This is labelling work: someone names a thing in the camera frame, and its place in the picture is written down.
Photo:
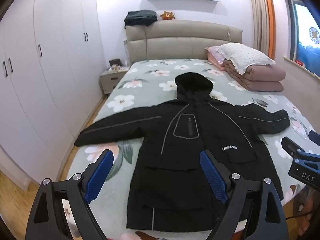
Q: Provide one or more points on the orange plush toy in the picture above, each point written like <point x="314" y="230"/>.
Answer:
<point x="168" y="15"/>

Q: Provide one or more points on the beige nightstand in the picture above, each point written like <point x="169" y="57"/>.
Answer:
<point x="111" y="81"/>

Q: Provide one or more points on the floral green bedspread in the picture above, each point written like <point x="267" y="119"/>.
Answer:
<point x="140" y="100"/>

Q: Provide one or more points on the window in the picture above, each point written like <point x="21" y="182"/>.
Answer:
<point x="306" y="32"/>

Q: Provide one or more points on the dark folded clothes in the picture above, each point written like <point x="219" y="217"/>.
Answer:
<point x="140" y="18"/>

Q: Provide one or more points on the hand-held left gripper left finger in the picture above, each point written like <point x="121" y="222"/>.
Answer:
<point x="98" y="175"/>

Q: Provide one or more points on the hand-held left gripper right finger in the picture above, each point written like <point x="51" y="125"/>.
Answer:
<point x="212" y="177"/>

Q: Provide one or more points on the beige curtain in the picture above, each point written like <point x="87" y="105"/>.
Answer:
<point x="261" y="17"/>

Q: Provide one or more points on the white wardrobe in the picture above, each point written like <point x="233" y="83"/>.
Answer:
<point x="50" y="67"/>

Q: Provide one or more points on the black hooded jacket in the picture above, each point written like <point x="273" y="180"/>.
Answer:
<point x="175" y="167"/>

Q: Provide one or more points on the folded pink quilt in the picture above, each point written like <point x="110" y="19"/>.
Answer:
<point x="260" y="77"/>

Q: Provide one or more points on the beige padded headboard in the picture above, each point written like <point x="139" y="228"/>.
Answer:
<point x="185" y="40"/>

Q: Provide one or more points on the pink pillow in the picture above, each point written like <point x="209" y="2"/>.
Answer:
<point x="213" y="53"/>

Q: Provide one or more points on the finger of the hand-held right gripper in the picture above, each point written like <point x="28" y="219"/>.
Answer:
<point x="315" y="137"/>
<point x="291" y="146"/>

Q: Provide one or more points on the white dotted pillow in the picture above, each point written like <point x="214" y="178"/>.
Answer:
<point x="243" y="55"/>

